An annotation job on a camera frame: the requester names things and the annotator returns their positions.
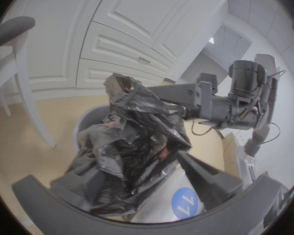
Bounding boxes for white chair with grey seat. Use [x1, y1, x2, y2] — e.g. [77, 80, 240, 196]
[0, 16, 57, 149]

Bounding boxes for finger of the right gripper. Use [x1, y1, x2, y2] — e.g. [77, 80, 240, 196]
[147, 83, 201, 110]
[173, 105, 202, 121]

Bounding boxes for black plastic bag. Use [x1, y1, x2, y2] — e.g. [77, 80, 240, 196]
[65, 74, 193, 216]

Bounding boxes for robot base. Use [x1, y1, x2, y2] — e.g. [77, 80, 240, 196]
[130, 141, 291, 223]

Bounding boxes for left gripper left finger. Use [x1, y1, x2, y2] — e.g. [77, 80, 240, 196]
[50, 166, 106, 205]

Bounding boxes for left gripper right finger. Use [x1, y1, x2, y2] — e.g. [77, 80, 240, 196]
[178, 153, 244, 206]

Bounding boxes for white wardrobe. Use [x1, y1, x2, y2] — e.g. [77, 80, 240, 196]
[5, 0, 233, 100]

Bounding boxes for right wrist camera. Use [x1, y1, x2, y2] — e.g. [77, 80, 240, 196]
[198, 73, 219, 95]

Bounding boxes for white trash bin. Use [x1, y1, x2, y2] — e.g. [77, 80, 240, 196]
[72, 104, 113, 156]

